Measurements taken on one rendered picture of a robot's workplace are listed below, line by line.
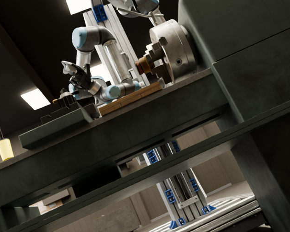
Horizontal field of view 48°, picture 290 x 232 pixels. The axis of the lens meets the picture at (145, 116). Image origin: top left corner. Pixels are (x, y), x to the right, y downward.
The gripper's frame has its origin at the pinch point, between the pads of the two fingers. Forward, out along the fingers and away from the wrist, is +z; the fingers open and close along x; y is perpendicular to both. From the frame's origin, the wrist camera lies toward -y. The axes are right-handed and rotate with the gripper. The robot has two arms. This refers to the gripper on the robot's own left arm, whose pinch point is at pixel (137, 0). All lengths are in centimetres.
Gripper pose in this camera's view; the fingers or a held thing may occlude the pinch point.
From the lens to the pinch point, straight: 167.3
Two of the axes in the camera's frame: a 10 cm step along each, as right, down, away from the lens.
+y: -9.2, 3.6, -1.6
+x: 0.0, -4.2, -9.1
